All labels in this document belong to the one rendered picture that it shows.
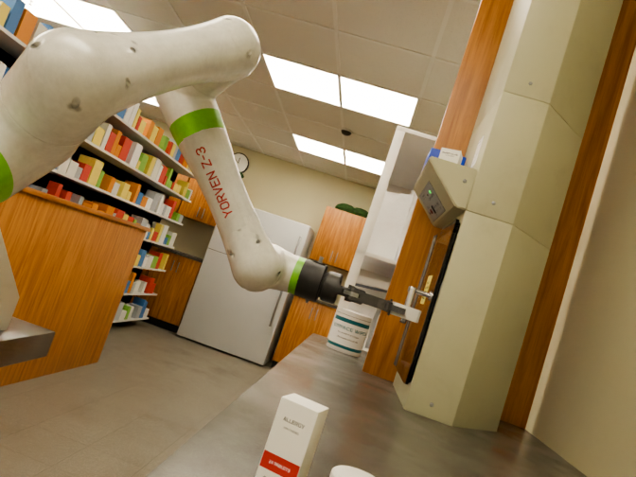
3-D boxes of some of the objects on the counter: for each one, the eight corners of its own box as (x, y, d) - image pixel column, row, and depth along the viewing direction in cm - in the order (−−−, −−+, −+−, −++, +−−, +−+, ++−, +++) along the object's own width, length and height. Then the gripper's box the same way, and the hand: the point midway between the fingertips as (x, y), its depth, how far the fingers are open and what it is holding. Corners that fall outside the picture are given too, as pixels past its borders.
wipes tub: (359, 355, 188) (371, 317, 189) (360, 359, 175) (373, 318, 176) (326, 344, 189) (339, 306, 191) (325, 346, 177) (338, 307, 178)
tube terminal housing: (478, 415, 139) (554, 159, 146) (515, 450, 107) (610, 120, 114) (392, 384, 142) (470, 134, 149) (403, 409, 110) (503, 90, 117)
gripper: (326, 268, 113) (428, 302, 110) (329, 271, 127) (419, 301, 125) (316, 299, 112) (417, 334, 110) (320, 299, 127) (410, 329, 124)
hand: (404, 311), depth 118 cm, fingers closed, pressing on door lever
